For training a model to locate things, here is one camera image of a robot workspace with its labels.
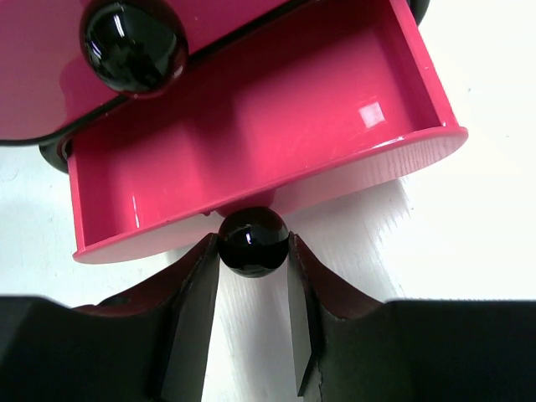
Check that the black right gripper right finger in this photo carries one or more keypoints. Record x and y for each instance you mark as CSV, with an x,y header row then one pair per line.
x,y
348,346

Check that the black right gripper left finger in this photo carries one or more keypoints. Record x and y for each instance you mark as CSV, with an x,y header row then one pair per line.
x,y
147,343

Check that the pink black makeup drawer organizer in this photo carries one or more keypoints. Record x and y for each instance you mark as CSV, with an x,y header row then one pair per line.
x,y
169,115

